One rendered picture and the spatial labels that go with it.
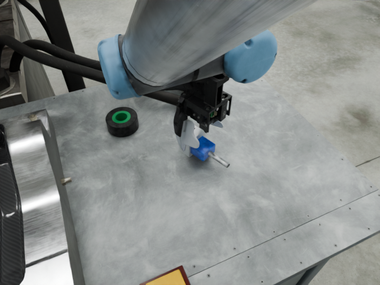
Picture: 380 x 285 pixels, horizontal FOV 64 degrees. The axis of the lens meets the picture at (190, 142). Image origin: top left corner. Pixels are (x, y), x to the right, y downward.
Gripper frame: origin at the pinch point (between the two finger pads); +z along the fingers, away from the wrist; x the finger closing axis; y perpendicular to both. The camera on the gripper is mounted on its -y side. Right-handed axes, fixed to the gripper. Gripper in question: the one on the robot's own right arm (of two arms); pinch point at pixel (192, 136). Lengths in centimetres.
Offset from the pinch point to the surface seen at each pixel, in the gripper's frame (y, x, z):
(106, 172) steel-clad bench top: -9.6, -18.7, 4.6
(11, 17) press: -107, 4, 6
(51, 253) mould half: 3.8, -36.9, -4.1
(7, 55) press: -79, -11, 6
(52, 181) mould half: -8.2, -29.7, -4.8
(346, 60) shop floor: -21, 210, 85
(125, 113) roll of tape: -19.1, -5.0, 1.3
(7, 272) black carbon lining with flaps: 1.2, -43.1, -3.7
